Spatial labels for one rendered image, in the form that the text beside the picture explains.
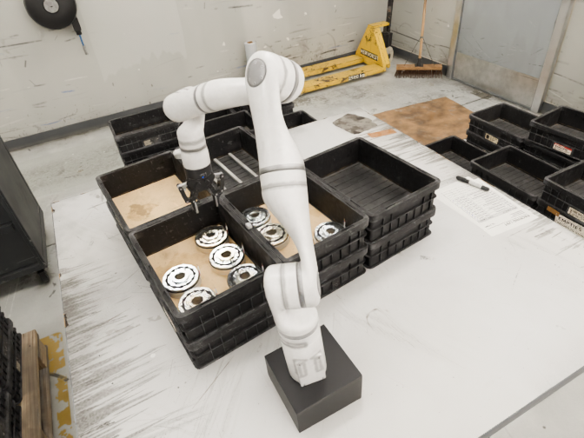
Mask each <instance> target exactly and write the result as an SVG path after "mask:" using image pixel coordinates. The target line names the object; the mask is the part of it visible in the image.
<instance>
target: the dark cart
mask: <svg viewBox="0 0 584 438"><path fill-rule="evenodd" d="M45 236H46V235H45V228H44V218H43V211H42V209H41V207H40V205H39V204H38V202H37V200H36V198H35V197H34V195H33V193H32V191H31V190H30V187H29V185H28V183H27V182H26V181H25V179H24V177H23V175H22V173H21V171H20V169H19V168H18V167H17V164H16V162H15V161H14V159H13V157H12V155H11V153H10V152H9V150H8V148H7V146H6V145H5V143H4V141H3V139H2V137H1V136H0V284H2V283H4V282H8V281H11V280H14V279H17V278H18V277H21V276H24V275H28V274H30V273H33V272H37V273H38V275H39V276H40V277H41V279H42V280H43V282H47V281H49V280H50V278H49V276H48V272H47V271H46V269H45V268H48V260H47V249H46V239H45Z"/></svg>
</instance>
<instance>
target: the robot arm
mask: <svg viewBox="0 0 584 438"><path fill-rule="evenodd" d="M303 85H304V74H303V71H302V68H301V67H300V66H299V65H298V64H297V63H295V62H294V61H292V60H290V59H288V58H286V57H283V56H279V55H277V54H275V53H272V52H268V51H263V50H261V51H257V52H256V53H255V54H253V55H252V56H251V58H250V59H249V61H248V63H247V66H246V71H245V77H238V78H221V79H215V80H211V81H208V82H206V83H201V84H198V85H197V86H195V87H192V86H188V87H185V88H183V89H181V90H178V91H177V92H174V93H172V94H170V95H168V96H167V97H166V98H165V99H164V101H163V111H164V113H165V115H166V116H167V117H168V118H169V119H170V120H172V121H174V122H178V123H180V122H183V124H182V125H181V126H180V127H179V128H178V130H177V132H176V133H177V138H178V142H179V146H180V149H176V150H175V151H174V152H173V154H174V157H175V159H182V164H183V167H184V171H185V175H186V180H185V182H184V183H182V184H180V183H178V184H177V185H176V186H177V188H178V190H179V192H180V194H181V196H182V198H183V200H184V201H185V202H186V203H189V202H190V203H191V206H192V209H193V210H194V211H195V212H196V213H199V210H198V206H197V202H196V198H197V197H198V192H201V191H203V190H207V189H210V190H211V191H212V192H213V194H212V196H213V201H214V204H215V206H216V207H217V206H218V204H219V203H220V201H219V196H218V195H219V193H221V192H223V191H224V174H223V173H222V172H221V171H218V173H213V171H212V167H211V162H210V158H209V151H208V148H207V145H206V141H205V136H204V133H203V128H204V117H205V114H207V113H212V112H216V111H220V110H226V109H230V108H234V107H239V106H244V105H249V107H250V111H251V115H252V119H253V124H254V128H255V139H256V147H257V152H258V160H259V170H260V179H261V187H262V199H263V201H264V202H265V204H266V206H267V207H268V209H269V210H270V212H271V213H272V214H273V215H274V217H275V218H276V219H277V220H278V221H279V223H280V224H281V225H282V226H283V227H284V228H285V229H286V231H287V232H288V234H289V236H290V237H291V239H292V240H293V242H294V244H295V246H296V248H297V250H298V253H299V256H300V258H301V260H300V261H299V262H288V263H280V264H273V265H270V266H268V267H267V268H266V270H265V273H264V277H263V284H264V285H263V287H264V290H265V295H266V298H267V301H268V304H269V307H270V310H271V312H272V315H273V317H274V320H275V325H276V326H277V330H278V334H279V336H280V340H281V344H282V349H283V353H284V355H285V359H286V363H287V365H288V369H289V373H290V375H291V376H292V378H293V379H294V380H296V381H297V382H299V383H300V384H301V387H303V386H306V385H309V384H310V383H313V382H317V381H320V380H322V379H324V378H326V375H325V371H326V367H327V363H326V358H325V353H324V348H323V343H322V334H321V329H320V323H319V318H318V313H317V310H316V308H315V306H317V305H318V304H319V302H320V299H321V287H320V279H319V272H318V268H317V263H316V258H315V249H314V244H313V238H312V232H311V226H310V218H309V198H308V187H307V179H306V171H305V166H304V161H303V159H302V155H301V153H300V151H299V149H298V148H297V146H296V144H295V141H294V139H293V138H292V136H291V135H290V133H289V130H288V128H287V126H286V124H285V122H284V119H283V115H282V106H281V103H290V102H292V101H294V100H295V99H296V98H297V97H298V96H299V95H300V94H301V92H302V89H303ZM215 178H216V179H217V188H216V189H215V188H214V187H213V185H212V182H213V181H214V179H215ZM187 186H188V187H190V196H189V197H187V196H186V194H185V192H184V191H186V187H187Z"/></svg>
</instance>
